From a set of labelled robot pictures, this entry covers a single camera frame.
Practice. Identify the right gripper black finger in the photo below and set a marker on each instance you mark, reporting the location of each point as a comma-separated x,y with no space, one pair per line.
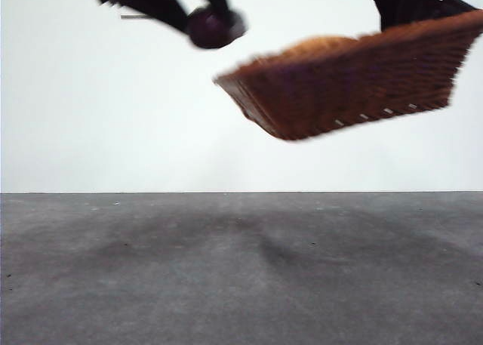
415,5

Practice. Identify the purple eggplant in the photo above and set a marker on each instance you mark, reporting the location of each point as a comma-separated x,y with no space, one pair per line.
207,31

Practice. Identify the brown potato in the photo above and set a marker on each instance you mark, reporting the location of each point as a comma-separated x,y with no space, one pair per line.
320,45

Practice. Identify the brown wicker basket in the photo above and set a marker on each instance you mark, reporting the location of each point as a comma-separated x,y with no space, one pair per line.
339,88

